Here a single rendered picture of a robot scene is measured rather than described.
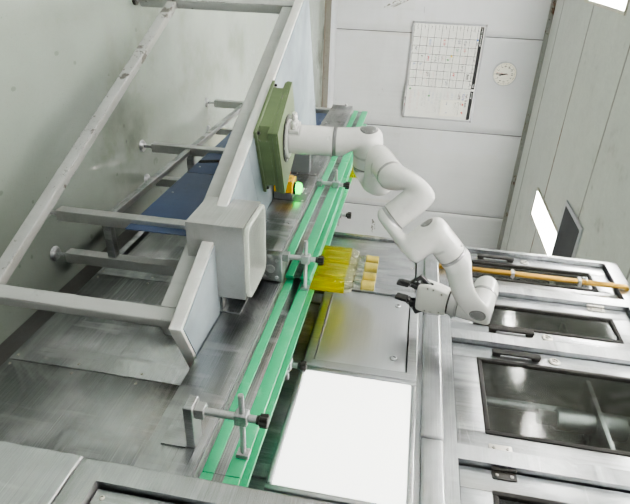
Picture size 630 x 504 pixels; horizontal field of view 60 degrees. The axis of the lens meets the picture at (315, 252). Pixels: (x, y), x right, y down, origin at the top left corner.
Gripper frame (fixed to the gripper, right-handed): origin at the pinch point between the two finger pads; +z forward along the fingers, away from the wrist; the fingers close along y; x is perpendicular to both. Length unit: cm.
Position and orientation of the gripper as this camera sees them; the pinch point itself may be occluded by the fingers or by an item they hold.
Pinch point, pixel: (402, 289)
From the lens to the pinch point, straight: 177.9
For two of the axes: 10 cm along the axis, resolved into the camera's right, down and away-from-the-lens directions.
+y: 0.3, -8.7, -4.9
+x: -4.3, 4.3, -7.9
